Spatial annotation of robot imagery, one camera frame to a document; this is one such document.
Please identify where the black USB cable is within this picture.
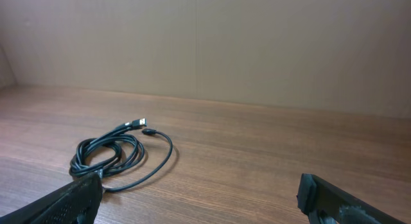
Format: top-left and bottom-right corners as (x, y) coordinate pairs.
(102, 127), (173, 193)
(69, 117), (148, 179)

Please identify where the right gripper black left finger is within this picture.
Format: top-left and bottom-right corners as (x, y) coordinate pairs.
(1, 173), (103, 224)

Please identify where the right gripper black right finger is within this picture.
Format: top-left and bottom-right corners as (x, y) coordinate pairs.
(297, 173), (404, 224)

